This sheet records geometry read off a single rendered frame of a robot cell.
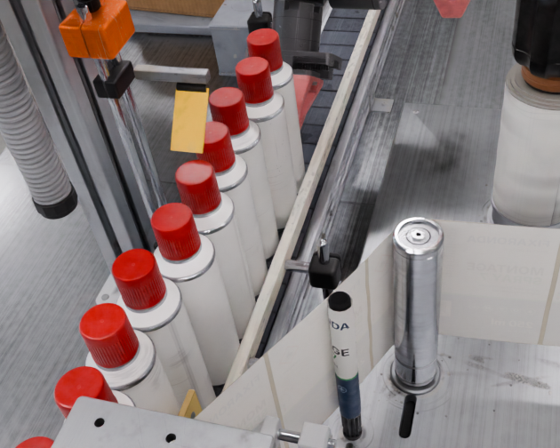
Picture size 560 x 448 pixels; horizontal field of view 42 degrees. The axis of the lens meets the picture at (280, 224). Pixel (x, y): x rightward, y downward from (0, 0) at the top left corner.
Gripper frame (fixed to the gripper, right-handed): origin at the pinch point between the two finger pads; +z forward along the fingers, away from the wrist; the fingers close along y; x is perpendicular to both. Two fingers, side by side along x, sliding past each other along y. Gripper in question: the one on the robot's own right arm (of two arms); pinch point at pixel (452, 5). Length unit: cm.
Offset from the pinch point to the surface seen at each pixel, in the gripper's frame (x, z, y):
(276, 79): 18.3, 14.2, 11.0
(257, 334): 16.4, 27.6, -11.2
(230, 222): 17.3, 15.3, -8.7
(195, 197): 19.4, 11.6, -9.7
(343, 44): 19, 31, 44
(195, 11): 47, 32, 56
